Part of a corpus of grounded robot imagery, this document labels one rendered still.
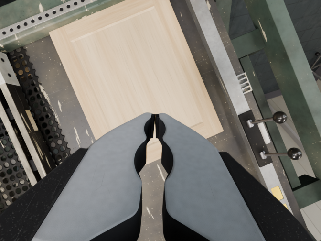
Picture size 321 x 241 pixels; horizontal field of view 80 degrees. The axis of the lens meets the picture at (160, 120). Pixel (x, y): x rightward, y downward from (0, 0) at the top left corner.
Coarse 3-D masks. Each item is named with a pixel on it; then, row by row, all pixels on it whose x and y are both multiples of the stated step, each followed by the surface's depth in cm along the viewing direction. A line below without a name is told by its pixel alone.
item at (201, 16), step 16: (192, 0) 67; (192, 16) 71; (208, 16) 67; (208, 32) 67; (208, 48) 68; (224, 48) 68; (224, 64) 68; (224, 80) 68; (240, 96) 68; (240, 112) 68; (240, 128) 70; (272, 176) 69; (288, 208) 69
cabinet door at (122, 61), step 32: (128, 0) 68; (160, 0) 69; (64, 32) 68; (96, 32) 68; (128, 32) 69; (160, 32) 69; (64, 64) 68; (96, 64) 69; (128, 64) 69; (160, 64) 69; (192, 64) 69; (96, 96) 69; (128, 96) 69; (160, 96) 70; (192, 96) 70; (96, 128) 69; (192, 128) 70
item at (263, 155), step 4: (292, 148) 58; (296, 148) 58; (260, 152) 67; (264, 152) 67; (288, 152) 59; (292, 152) 58; (296, 152) 57; (300, 152) 57; (260, 156) 67; (264, 156) 67; (288, 156) 59; (292, 156) 58; (296, 156) 57; (300, 156) 57
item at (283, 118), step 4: (276, 112) 58; (280, 112) 57; (284, 112) 58; (276, 116) 57; (280, 116) 57; (284, 116) 57; (248, 120) 66; (256, 120) 65; (260, 120) 63; (264, 120) 62; (268, 120) 61; (276, 120) 58; (280, 120) 57; (284, 120) 57; (248, 124) 67; (252, 124) 66
